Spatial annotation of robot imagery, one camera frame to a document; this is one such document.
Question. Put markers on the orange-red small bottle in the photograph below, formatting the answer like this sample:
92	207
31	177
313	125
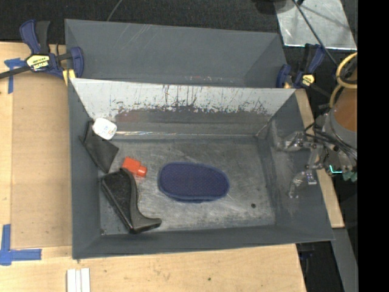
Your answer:
133	165

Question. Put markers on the grey metal bin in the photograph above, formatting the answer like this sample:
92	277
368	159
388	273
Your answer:
194	56

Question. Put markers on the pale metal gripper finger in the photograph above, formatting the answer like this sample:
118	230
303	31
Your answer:
299	182
290	144

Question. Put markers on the black folded cloth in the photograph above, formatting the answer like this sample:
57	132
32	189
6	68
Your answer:
101	154

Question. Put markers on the white rounded packet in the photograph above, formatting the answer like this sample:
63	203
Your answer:
104	128

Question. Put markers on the blue oval pad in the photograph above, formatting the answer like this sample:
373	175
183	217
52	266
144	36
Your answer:
193	181

